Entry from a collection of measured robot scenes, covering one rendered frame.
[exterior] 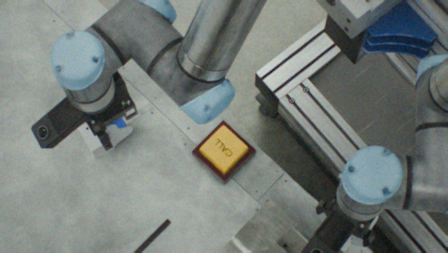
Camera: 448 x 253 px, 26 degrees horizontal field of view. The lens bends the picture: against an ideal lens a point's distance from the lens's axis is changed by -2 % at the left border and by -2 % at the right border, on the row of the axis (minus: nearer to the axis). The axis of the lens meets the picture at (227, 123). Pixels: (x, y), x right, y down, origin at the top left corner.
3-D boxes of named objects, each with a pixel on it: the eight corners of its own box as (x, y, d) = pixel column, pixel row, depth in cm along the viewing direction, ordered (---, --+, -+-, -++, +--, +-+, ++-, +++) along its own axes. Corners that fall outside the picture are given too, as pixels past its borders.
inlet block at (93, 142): (145, 99, 172) (142, 89, 167) (159, 122, 171) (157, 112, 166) (82, 136, 170) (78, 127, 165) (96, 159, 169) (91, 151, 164)
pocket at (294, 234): (294, 226, 160) (295, 222, 156) (318, 247, 159) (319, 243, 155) (275, 246, 159) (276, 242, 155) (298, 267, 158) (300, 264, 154)
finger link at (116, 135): (142, 146, 165) (130, 120, 157) (112, 164, 165) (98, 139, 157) (134, 133, 167) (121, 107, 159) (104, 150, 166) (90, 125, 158)
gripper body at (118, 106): (139, 116, 158) (131, 93, 147) (94, 143, 157) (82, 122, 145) (116, 79, 160) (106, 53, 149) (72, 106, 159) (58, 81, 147)
